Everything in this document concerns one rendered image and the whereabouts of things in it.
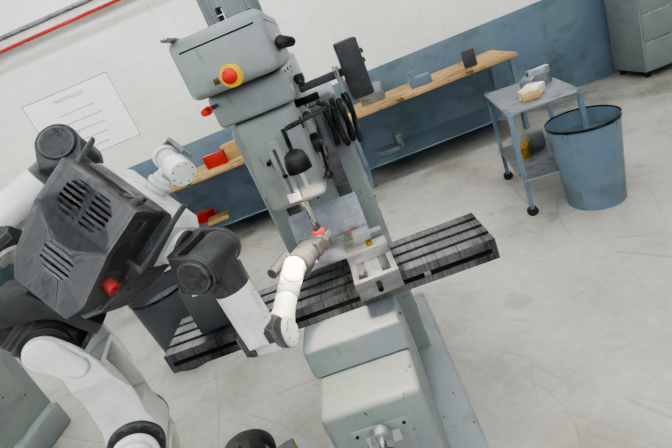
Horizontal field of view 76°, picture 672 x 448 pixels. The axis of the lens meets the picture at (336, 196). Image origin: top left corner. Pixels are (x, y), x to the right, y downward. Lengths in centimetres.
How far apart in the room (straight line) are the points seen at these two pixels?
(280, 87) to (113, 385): 88
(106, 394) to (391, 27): 505
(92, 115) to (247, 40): 524
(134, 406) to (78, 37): 537
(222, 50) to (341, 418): 110
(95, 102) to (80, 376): 527
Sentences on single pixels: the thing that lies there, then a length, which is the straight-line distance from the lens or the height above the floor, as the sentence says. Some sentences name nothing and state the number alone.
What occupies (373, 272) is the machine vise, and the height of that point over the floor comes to 104.
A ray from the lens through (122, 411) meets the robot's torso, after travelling 133.
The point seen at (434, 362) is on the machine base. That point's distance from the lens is 227.
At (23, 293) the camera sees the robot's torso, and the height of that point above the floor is 151.
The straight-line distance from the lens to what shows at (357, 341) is 147.
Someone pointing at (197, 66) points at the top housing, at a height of 181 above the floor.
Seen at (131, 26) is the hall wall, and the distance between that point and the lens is 602.
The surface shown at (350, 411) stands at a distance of 143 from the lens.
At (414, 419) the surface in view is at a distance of 148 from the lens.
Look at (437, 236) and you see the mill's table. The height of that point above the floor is 97.
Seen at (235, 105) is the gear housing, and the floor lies 168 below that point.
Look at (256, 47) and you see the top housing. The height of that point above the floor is 180.
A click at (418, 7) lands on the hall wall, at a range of 574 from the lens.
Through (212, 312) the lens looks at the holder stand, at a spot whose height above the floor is 104.
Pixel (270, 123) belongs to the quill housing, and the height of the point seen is 159.
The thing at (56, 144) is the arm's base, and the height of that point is 177.
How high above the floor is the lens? 176
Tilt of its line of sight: 19 degrees down
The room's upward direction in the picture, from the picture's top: 23 degrees counter-clockwise
